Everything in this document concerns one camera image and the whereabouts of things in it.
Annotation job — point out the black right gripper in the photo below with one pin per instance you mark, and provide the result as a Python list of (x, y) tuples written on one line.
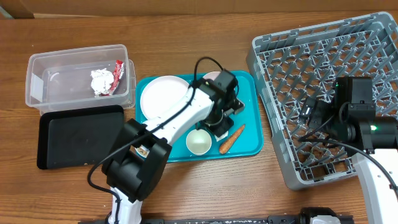
[(318, 111)]

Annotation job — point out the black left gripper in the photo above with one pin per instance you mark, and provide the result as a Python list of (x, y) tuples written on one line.
[(221, 129)]

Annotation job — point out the red snack wrapper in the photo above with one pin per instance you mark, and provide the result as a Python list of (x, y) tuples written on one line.
[(117, 74)]

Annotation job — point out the large white napkin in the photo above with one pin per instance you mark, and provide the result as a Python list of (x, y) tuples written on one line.
[(102, 81)]

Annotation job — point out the small white tissue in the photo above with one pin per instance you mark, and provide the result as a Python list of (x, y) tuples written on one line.
[(219, 138)]

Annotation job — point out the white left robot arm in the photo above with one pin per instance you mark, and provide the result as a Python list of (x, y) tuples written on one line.
[(131, 177)]

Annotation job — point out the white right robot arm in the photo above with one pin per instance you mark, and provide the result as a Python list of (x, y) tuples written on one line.
[(350, 121)]

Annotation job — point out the grey dishwasher rack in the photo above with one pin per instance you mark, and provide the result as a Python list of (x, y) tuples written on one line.
[(292, 65)]

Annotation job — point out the orange carrot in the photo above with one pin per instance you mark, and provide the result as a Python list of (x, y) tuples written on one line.
[(227, 145)]

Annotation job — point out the white paper cup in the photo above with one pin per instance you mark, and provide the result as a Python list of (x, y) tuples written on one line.
[(198, 142)]

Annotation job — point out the pink bowl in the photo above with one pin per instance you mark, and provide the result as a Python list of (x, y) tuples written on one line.
[(211, 76)]

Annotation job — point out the large pink plate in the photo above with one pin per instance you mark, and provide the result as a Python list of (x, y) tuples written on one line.
[(160, 94)]

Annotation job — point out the bowl of food scraps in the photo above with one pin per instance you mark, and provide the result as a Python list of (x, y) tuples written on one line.
[(142, 151)]

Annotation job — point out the black tray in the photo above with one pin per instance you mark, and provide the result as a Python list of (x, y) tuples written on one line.
[(77, 137)]

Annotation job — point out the clear plastic bin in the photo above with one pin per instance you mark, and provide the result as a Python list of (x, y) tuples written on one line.
[(60, 80)]

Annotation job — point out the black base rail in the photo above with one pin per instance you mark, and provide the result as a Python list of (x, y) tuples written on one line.
[(306, 215)]

